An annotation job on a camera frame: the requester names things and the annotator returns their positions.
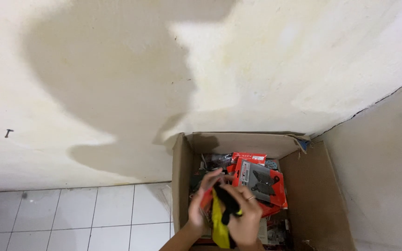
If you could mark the person's left hand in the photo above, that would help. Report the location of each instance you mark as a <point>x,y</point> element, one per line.
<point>198,209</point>

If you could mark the person's right fingers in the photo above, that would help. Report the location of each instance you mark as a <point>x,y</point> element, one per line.
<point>240,195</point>

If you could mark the metal wall nail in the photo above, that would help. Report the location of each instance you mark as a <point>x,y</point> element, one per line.
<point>8,133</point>

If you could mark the dark clear plastic packet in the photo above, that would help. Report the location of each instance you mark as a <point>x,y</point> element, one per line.
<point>218,160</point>

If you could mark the large red brake pad packet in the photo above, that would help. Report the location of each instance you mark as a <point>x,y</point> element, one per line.
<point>263,181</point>

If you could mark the red and white packet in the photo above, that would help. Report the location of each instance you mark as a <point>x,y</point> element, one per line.
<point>251,157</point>

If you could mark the brown cardboard box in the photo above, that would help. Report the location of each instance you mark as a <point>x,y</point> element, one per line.
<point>314,195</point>

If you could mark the yellow and black packet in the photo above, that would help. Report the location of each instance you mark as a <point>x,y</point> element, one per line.
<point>220,230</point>

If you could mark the person's right hand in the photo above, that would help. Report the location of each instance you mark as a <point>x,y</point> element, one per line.
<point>248,223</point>

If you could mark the white printed packet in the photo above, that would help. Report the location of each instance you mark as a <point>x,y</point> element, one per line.
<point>274,232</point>

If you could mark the red packet with torn edge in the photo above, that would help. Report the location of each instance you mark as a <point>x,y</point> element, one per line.
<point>269,210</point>

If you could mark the person's left fingers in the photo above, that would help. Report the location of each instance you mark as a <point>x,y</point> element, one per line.
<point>210,178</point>

